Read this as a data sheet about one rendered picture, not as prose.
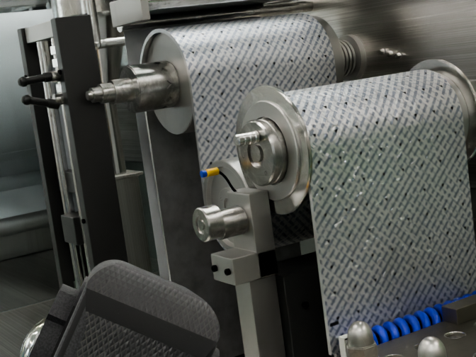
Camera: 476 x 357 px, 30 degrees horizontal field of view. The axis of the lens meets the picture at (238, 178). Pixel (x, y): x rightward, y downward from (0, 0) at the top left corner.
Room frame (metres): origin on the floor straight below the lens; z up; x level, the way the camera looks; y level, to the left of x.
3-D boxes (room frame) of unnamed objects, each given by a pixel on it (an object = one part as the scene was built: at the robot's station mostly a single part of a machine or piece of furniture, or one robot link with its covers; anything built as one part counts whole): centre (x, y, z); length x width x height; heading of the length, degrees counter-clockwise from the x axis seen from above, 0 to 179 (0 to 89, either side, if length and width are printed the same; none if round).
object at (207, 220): (0.99, 0.04, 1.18); 0.04 x 0.02 x 0.04; 30
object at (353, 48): (1.37, -0.17, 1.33); 0.07 x 0.07 x 0.07; 30
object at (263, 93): (1.00, -0.04, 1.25); 0.15 x 0.01 x 0.15; 30
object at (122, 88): (1.18, 0.15, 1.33); 0.06 x 0.03 x 0.03; 120
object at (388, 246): (1.01, -0.18, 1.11); 0.23 x 0.01 x 0.18; 120
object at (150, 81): (1.21, 0.10, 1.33); 0.06 x 0.06 x 0.06; 30
